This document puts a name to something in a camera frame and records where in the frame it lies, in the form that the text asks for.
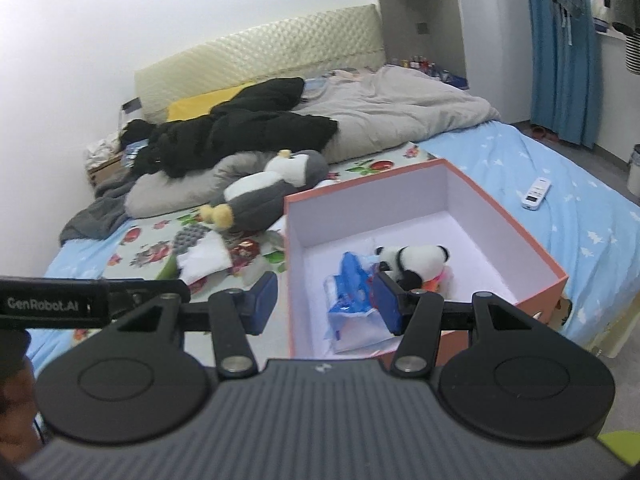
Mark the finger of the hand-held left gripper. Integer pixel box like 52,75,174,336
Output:
107,279,192,324

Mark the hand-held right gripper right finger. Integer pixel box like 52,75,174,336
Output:
372,271,538,377

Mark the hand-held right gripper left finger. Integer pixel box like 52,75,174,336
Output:
117,271,279,379

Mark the white translucent plastic bag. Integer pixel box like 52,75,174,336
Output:
327,307,402,356

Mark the blue face mask pack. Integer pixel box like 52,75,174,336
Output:
324,251,383,326

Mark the panda plush toy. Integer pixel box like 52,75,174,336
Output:
372,244,453,293

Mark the pink cardboard box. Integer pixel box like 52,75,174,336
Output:
283,158,569,361

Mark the person's left hand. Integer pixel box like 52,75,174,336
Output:
0,360,44,449

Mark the white crumpled cloth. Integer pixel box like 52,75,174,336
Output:
176,236,234,282

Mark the dark grey cloth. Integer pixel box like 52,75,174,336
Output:
60,180,136,247

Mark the grey pillow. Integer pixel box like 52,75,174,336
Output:
124,152,281,219

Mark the grey penguin plush toy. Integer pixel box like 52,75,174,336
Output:
200,149,330,233

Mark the brown bedside box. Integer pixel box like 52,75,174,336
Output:
85,137,126,187

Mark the black clothing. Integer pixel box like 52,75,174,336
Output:
120,77,339,179

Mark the white remote control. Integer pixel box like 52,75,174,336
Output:
521,177,552,211

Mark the yellow pillow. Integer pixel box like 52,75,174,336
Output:
167,83,258,122

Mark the grey quilt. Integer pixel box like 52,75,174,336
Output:
295,65,502,163

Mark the light blue bed sheet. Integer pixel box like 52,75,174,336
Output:
25,121,640,361

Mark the row of small colourful items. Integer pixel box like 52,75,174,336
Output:
392,55,471,86

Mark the cream quilted headboard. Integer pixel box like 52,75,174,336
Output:
134,4,386,123

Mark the lime green object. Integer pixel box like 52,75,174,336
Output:
597,430,640,471

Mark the white trash bin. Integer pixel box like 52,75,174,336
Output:
627,144,640,193

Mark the blue curtain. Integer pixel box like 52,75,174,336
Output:
522,0,603,150

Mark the hanging dark striped garment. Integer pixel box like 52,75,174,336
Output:
600,0,640,76

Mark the cream bed frame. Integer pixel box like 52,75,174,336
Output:
594,305,634,359

